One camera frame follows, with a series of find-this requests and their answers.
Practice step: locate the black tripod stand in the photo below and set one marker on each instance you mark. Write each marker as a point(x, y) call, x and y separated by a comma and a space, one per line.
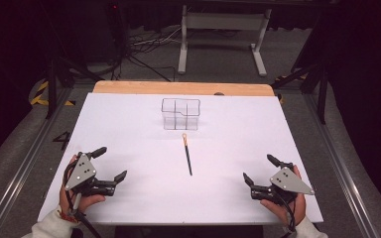
point(51, 86)
point(322, 95)

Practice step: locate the white board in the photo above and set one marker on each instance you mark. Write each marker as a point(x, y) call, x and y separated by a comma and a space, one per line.
point(165, 195)

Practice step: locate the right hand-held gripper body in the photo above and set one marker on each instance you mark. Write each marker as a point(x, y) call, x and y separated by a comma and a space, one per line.
point(289, 183)

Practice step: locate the black power strip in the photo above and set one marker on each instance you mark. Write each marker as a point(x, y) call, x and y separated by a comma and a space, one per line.
point(116, 26)

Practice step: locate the aluminium rail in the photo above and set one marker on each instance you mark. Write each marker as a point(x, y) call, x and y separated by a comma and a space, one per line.
point(23, 165)
point(342, 165)

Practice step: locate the black pencil with orange end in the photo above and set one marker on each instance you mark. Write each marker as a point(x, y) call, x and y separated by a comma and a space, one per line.
point(187, 155)

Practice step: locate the person's left hand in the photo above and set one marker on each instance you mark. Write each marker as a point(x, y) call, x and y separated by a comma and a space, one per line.
point(89, 200)

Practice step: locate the white metal stand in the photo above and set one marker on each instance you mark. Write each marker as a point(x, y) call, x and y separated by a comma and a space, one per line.
point(225, 21)

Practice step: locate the person's right hand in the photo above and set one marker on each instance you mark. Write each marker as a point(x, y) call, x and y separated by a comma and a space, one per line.
point(282, 211)

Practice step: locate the red wrist band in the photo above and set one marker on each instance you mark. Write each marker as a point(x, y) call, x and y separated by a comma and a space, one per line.
point(66, 216)

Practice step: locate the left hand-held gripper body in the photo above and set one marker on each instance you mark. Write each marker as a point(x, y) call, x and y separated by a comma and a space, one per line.
point(80, 173)

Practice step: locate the clear plastic organizer box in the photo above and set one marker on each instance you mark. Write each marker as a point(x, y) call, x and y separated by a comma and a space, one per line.
point(180, 114)

